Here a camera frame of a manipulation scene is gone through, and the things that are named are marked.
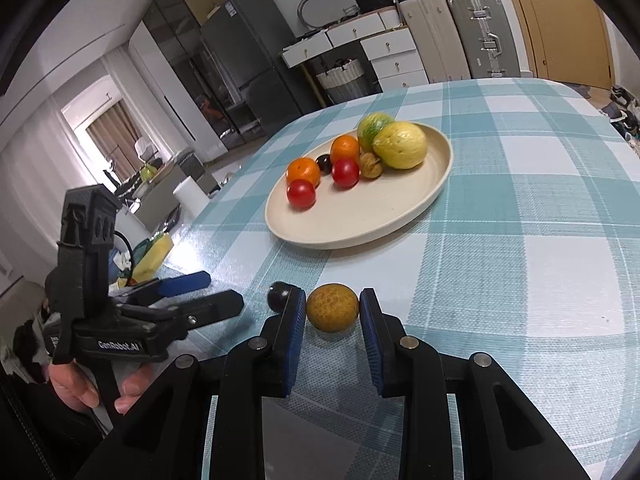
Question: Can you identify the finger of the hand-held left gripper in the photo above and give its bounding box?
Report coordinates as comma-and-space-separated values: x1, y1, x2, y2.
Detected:
125, 270, 212, 301
117, 289, 245, 342

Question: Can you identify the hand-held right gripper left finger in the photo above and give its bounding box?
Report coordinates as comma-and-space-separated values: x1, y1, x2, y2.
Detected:
75, 287, 307, 480

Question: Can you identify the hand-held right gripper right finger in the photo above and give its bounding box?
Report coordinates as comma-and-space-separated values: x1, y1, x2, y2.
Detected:
359, 287, 592, 480

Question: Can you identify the golden yellow longan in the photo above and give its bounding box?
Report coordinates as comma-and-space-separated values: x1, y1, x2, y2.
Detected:
306, 283, 360, 334

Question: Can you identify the cream round plate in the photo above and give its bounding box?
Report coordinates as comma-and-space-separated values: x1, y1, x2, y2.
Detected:
264, 121, 454, 250

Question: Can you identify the red cherry tomato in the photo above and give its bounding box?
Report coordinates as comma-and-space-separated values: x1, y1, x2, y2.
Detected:
331, 158, 361, 189
286, 179, 317, 209

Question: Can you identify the small orange mandarin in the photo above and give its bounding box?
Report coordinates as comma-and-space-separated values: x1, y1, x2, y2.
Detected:
285, 157, 322, 187

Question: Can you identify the brown wrinkled longan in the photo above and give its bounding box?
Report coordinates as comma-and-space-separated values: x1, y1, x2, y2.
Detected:
359, 152, 384, 179

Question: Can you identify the large orange mandarin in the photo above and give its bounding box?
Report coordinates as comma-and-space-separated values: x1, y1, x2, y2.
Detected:
330, 135, 361, 165

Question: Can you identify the person's left hand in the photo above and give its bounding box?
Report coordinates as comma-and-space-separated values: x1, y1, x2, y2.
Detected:
48, 360, 157, 416

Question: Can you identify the yellow sponge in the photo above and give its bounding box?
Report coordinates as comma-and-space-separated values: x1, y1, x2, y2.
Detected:
131, 234, 175, 283

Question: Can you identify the white paper towel roll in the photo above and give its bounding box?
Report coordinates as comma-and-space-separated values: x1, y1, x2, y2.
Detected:
172, 176, 210, 217

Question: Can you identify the brown curtain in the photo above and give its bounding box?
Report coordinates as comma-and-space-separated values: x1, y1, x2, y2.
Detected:
85, 100, 145, 182

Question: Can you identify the teal plaid tablecloth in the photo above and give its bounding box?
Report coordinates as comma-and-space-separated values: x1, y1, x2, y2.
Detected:
120, 77, 640, 480

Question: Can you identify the black glass cabinet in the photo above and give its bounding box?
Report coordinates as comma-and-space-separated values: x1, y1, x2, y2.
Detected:
142, 0, 261, 152

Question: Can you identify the grey refrigerator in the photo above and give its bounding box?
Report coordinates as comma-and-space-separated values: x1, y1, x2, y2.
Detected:
200, 0, 322, 137

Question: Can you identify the woven laundry basket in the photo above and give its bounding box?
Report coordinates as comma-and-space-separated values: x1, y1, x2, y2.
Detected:
316, 59, 365, 106

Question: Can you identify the white drawer cabinet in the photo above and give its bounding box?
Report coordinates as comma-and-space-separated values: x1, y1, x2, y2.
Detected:
280, 7, 431, 94

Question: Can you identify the oval grey tub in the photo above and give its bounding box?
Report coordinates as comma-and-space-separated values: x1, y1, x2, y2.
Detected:
297, 0, 357, 31

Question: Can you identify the beige suitcase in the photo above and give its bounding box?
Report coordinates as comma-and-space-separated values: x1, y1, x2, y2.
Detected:
398, 0, 471, 84

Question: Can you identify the silver suitcase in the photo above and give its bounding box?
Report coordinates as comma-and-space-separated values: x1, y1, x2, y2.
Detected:
447, 0, 522, 80

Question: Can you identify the pair of shoes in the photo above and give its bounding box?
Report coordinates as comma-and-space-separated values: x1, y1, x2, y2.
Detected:
607, 85, 640, 147

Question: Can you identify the wooden door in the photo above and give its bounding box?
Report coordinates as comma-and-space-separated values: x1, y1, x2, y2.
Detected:
495, 0, 614, 92

